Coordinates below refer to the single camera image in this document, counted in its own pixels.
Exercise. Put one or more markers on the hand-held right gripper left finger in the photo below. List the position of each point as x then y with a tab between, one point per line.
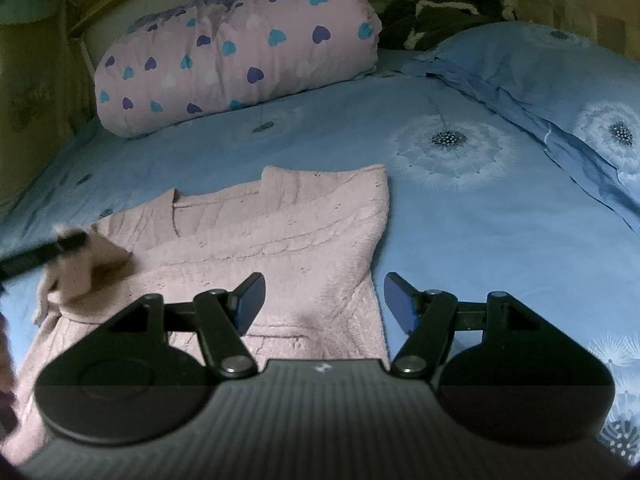
252	300

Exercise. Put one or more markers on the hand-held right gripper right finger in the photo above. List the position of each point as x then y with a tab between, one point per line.
396	300

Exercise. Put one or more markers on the dark garment with white trim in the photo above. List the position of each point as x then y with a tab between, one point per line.
450	20

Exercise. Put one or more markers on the blue dandelion pillow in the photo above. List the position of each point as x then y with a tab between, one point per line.
525	60

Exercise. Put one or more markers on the blue dandelion bed sheet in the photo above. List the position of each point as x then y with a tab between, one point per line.
450	240

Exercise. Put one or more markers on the pink knitted sweater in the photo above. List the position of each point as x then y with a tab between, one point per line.
280	240

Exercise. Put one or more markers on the pink heart-print quilt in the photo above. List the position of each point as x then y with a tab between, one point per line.
235	55

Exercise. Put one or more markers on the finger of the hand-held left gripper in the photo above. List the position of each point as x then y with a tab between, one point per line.
45	254

